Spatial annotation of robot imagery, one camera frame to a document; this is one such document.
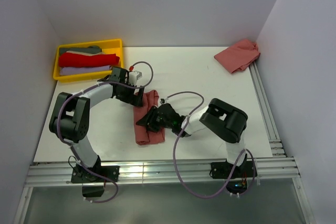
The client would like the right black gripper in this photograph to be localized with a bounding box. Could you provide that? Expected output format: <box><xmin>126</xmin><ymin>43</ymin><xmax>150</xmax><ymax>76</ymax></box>
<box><xmin>136</xmin><ymin>105</ymin><xmax>174</xmax><ymax>133</ymax></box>

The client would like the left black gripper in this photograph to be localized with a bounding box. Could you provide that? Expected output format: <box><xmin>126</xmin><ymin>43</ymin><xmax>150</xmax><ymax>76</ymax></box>
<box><xmin>116</xmin><ymin>81</ymin><xmax>144</xmax><ymax>107</ymax></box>

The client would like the salmon pink t-shirt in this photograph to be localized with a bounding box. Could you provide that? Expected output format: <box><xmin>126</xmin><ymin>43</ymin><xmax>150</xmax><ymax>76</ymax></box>
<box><xmin>133</xmin><ymin>90</ymin><xmax>165</xmax><ymax>145</ymax></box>
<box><xmin>214</xmin><ymin>39</ymin><xmax>260</xmax><ymax>74</ymax></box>

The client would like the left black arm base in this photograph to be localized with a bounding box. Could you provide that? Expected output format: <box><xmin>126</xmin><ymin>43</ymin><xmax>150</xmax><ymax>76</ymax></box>
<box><xmin>70</xmin><ymin>165</ymin><xmax>119</xmax><ymax>199</ymax></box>

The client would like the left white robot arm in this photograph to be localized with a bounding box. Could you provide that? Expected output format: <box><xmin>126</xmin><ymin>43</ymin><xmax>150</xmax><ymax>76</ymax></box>
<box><xmin>49</xmin><ymin>67</ymin><xmax>144</xmax><ymax>182</ymax></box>

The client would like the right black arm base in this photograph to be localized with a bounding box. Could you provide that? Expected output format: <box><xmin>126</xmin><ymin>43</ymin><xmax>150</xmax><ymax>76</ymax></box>
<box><xmin>209</xmin><ymin>161</ymin><xmax>258</xmax><ymax>194</ymax></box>

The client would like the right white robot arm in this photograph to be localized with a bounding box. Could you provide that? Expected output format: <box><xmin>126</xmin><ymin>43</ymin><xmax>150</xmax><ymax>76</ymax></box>
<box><xmin>135</xmin><ymin>98</ymin><xmax>248</xmax><ymax>177</ymax></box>

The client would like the yellow plastic tray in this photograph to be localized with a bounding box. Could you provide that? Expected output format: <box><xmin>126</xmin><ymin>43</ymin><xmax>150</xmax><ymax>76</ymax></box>
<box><xmin>53</xmin><ymin>39</ymin><xmax>124</xmax><ymax>82</ymax></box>

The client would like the rolled beige t-shirt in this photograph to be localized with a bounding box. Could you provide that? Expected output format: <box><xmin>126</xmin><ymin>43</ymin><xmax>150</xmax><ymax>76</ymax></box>
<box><xmin>64</xmin><ymin>50</ymin><xmax>105</xmax><ymax>56</ymax></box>

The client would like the rolled grey t-shirt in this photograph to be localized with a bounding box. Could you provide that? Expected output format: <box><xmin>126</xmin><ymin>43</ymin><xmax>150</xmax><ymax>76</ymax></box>
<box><xmin>58</xmin><ymin>46</ymin><xmax>102</xmax><ymax>55</ymax></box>

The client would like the rolled lilac t-shirt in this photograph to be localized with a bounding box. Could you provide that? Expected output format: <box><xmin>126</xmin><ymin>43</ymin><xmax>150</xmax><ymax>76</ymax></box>
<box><xmin>60</xmin><ymin>65</ymin><xmax>111</xmax><ymax>76</ymax></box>

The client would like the rolled red t-shirt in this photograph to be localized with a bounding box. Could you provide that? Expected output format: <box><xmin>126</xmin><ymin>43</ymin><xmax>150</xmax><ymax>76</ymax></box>
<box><xmin>58</xmin><ymin>52</ymin><xmax>120</xmax><ymax>68</ymax></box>

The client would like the folded salmon pink t-shirt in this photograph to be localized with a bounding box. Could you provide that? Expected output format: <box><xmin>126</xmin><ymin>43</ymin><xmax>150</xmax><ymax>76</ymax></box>
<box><xmin>214</xmin><ymin>39</ymin><xmax>260</xmax><ymax>74</ymax></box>

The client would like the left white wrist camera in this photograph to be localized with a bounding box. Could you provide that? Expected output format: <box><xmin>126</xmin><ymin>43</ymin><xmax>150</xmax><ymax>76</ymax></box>
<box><xmin>128</xmin><ymin>71</ymin><xmax>142</xmax><ymax>86</ymax></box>

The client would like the aluminium rail frame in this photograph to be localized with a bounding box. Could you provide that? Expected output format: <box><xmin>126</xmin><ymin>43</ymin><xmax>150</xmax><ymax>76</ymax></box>
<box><xmin>14</xmin><ymin>63</ymin><xmax>315</xmax><ymax>223</ymax></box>

